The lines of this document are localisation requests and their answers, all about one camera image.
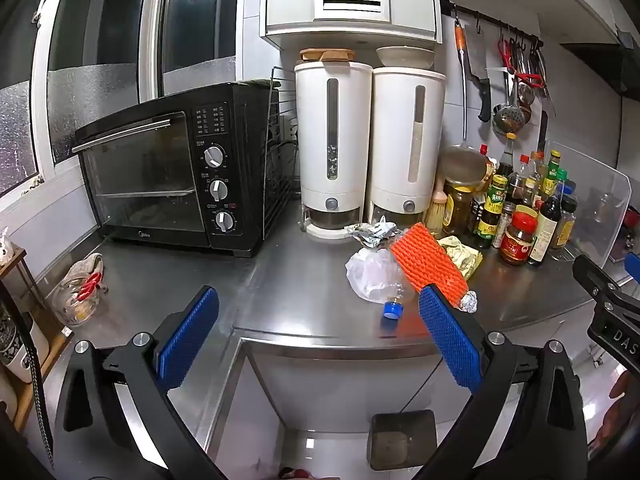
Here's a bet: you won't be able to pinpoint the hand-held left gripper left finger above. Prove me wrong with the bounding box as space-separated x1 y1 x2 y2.
55 285 221 480

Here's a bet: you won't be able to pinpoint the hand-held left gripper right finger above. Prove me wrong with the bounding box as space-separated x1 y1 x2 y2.
418 284 588 480

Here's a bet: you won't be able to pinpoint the crushed blue-capped plastic bottle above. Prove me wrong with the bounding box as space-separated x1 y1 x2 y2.
370 280 416 321

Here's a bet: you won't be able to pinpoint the orange foam net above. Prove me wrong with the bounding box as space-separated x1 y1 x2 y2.
390 223 468 308

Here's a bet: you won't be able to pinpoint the yellow wrapper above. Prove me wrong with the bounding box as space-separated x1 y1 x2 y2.
439 235 485 281

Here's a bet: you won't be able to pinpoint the metal trash bin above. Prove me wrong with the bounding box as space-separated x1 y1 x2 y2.
367 409 438 471

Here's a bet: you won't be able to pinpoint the clear plastic bag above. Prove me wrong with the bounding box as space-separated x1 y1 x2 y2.
346 247 416 303

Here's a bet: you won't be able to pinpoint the silver wrapper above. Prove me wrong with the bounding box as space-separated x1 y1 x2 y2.
347 216 401 249

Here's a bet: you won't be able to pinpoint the person's right hand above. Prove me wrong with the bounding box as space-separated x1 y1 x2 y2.
597 370 640 461

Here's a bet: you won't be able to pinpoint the clear splash guard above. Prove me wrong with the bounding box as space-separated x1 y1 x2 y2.
547 141 633 268

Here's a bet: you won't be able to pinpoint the group of condiment bottles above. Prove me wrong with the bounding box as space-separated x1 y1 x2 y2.
442 132 581 267

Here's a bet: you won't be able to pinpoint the red-lidded sauce jar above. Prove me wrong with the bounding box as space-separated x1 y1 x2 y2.
500 211 538 266

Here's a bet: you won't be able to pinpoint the glass bowl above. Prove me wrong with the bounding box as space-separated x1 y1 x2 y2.
52 255 108 326

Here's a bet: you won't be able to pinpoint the bristle brush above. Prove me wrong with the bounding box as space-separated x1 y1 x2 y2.
424 180 447 236

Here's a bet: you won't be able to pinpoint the black toaster oven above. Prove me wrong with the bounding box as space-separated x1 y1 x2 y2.
74 81 281 259

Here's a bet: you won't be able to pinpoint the metal slotted ladle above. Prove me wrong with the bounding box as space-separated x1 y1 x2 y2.
492 75 531 136

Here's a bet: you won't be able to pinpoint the wooden shelf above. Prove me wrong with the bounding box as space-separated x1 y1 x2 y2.
0 245 76 431

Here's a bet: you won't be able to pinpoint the black range hood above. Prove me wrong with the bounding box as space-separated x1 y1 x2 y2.
560 30 640 96

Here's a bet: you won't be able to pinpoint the red kitchen scissors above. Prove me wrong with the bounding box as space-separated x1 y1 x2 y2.
497 37 543 86

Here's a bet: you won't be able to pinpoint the white grain dispenser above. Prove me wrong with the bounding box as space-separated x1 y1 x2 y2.
294 60 373 241
367 66 447 221

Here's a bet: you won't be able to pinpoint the ceramic bowl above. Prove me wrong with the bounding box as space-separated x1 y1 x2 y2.
376 46 436 68

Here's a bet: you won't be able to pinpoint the wooden lid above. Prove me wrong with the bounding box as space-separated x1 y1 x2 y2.
299 47 355 63

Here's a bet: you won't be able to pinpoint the window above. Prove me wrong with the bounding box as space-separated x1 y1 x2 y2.
0 0 246 198

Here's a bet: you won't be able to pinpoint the white cabinet with vent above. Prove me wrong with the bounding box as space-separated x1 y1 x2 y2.
259 0 443 52

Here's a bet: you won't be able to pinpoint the small red-handled scissors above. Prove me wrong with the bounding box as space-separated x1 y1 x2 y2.
75 272 103 303

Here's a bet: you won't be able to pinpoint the black braided cable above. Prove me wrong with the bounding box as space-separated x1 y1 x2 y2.
0 280 55 467

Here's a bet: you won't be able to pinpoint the black-handled cleaver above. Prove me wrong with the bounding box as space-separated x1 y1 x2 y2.
465 25 493 123

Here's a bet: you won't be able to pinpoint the metal wire rack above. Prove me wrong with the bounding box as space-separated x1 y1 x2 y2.
262 66 301 241

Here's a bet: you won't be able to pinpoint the black utensil rail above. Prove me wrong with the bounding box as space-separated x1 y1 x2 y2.
440 2 545 46

